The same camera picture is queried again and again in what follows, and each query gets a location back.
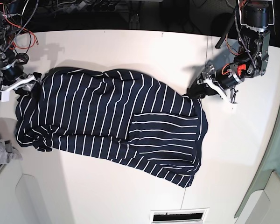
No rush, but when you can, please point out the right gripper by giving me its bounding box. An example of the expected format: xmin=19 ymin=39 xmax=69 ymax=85
xmin=0 ymin=65 xmax=41 ymax=102

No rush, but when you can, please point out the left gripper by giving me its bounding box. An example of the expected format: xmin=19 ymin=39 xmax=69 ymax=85
xmin=186 ymin=63 xmax=246 ymax=104

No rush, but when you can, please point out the navy white striped t-shirt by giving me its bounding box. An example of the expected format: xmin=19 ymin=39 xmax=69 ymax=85
xmin=15 ymin=67 xmax=208 ymax=188

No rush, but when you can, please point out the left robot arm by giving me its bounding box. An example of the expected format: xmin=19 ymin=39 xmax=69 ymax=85
xmin=187 ymin=0 xmax=275 ymax=104

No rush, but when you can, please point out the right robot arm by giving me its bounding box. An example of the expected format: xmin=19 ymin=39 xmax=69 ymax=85
xmin=0 ymin=0 xmax=42 ymax=102

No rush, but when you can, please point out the grey clothes pile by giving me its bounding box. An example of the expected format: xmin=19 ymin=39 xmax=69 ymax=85
xmin=0 ymin=138 xmax=22 ymax=167

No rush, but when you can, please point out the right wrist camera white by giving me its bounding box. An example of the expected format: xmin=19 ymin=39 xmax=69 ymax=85
xmin=0 ymin=91 xmax=10 ymax=102

